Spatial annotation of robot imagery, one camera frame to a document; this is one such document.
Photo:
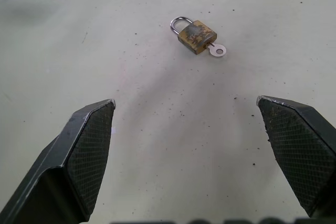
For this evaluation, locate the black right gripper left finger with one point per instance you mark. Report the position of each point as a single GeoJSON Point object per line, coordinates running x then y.
{"type": "Point", "coordinates": [65, 161]}

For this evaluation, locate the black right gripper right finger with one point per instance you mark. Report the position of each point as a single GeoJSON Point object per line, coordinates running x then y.
{"type": "Point", "coordinates": [302, 153]}

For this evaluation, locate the small silver key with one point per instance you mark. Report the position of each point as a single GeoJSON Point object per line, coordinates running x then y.
{"type": "Point", "coordinates": [215, 50]}

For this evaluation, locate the worn brass padlock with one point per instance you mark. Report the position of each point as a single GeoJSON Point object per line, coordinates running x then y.
{"type": "Point", "coordinates": [196, 35]}

